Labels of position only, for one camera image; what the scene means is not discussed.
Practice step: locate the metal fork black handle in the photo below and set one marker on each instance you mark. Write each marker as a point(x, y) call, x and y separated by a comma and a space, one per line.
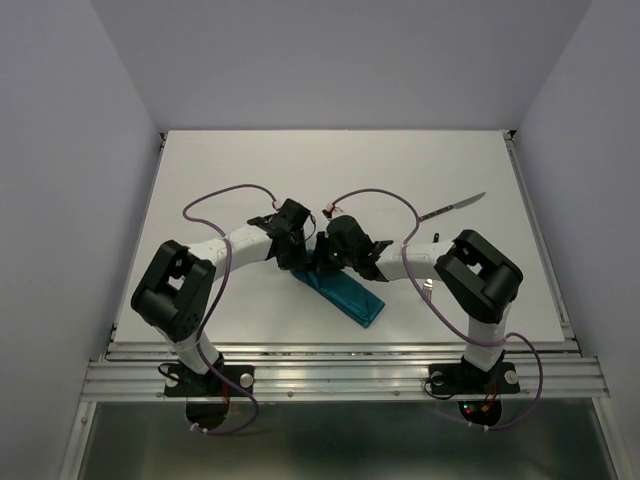
point(427, 290)

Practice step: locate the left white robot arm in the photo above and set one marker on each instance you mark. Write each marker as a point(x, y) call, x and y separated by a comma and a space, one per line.
point(173, 293)

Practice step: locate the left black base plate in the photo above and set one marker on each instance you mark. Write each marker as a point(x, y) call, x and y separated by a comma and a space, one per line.
point(181, 382)

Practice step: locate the aluminium front rail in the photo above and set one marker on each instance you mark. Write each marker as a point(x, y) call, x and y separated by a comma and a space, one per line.
point(340, 372)

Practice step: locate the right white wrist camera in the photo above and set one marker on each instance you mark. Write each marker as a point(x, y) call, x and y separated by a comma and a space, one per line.
point(328, 211)

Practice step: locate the aluminium rail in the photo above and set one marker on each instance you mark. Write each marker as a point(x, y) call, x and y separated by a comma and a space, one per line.
point(340, 372)
point(547, 265)

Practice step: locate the metal knife black handle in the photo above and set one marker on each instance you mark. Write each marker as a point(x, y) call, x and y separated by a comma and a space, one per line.
point(455, 206)

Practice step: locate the teal cloth napkin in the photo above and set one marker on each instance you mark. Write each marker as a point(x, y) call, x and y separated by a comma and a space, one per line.
point(345, 293)

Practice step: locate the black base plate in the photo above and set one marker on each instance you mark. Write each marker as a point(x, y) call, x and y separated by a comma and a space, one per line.
point(453, 379)
point(181, 382)

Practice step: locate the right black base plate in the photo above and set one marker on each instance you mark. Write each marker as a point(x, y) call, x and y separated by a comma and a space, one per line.
point(453, 379)

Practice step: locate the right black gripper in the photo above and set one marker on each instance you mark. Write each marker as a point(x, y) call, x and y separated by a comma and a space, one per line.
point(323, 238)

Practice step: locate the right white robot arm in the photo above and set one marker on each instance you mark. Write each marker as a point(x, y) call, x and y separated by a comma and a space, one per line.
point(482, 280)

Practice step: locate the aluminium right side rail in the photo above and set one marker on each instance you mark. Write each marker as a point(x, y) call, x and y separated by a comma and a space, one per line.
point(547, 265)

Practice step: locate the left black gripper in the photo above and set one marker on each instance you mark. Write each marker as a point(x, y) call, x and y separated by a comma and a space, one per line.
point(298, 261)

